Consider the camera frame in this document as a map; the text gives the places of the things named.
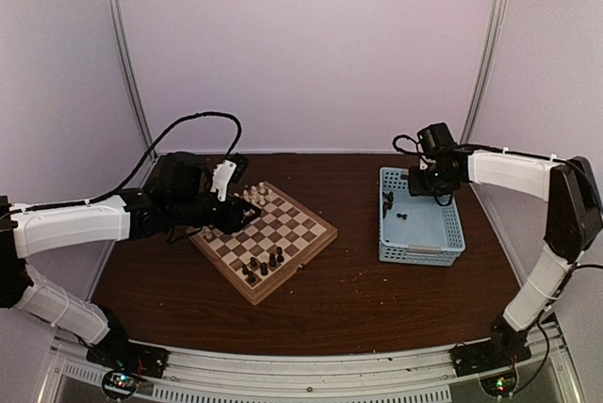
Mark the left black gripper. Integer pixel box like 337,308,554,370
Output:
171,191,261,234

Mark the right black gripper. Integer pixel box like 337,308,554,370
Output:
409,163,456,197

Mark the wooden chess board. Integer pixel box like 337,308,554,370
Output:
188,182,338,306

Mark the light blue plastic basket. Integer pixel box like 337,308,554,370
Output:
378,167,465,266

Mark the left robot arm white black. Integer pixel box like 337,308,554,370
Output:
1,153,260,369

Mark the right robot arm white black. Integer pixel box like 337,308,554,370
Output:
409,139,602,367

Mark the row of white chess pieces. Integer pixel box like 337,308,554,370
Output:
201,182,276,238

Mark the pile of dark chess pieces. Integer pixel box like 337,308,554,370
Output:
382,191,394,217

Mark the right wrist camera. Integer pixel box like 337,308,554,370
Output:
417,122,458,157

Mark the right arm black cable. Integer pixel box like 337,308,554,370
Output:
392,134,430,159

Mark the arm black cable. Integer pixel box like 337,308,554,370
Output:
392,134,430,159
93,111,244,202

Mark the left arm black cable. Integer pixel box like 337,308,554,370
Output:
93,111,244,202

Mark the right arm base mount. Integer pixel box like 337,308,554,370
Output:
449,341,531,377

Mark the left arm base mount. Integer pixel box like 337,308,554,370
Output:
86,344,169,379

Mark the front aluminium rail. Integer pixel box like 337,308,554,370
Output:
37,322,585,403

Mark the right aluminium frame post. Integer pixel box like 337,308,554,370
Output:
461,0,509,143

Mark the aluminium frame post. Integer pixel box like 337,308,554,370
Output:
461,0,509,143
107,0,157,160

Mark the left aluminium frame post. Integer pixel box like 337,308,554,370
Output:
107,0,157,160

